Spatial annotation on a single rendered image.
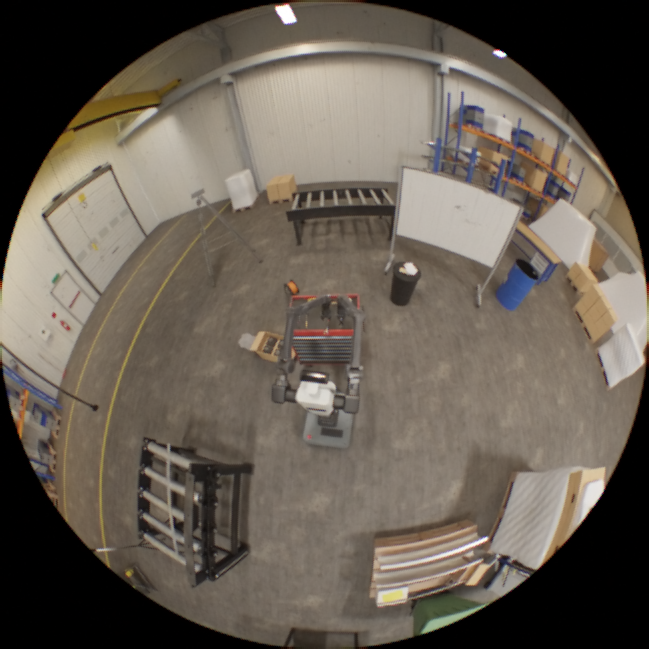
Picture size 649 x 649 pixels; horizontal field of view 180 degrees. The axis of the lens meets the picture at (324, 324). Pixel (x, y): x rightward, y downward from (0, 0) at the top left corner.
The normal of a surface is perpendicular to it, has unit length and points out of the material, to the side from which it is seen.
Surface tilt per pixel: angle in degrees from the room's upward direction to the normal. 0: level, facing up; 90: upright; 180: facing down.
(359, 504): 0
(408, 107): 90
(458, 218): 90
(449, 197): 90
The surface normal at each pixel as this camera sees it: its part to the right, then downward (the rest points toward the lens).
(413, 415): -0.09, -0.57
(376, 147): -0.04, 0.83
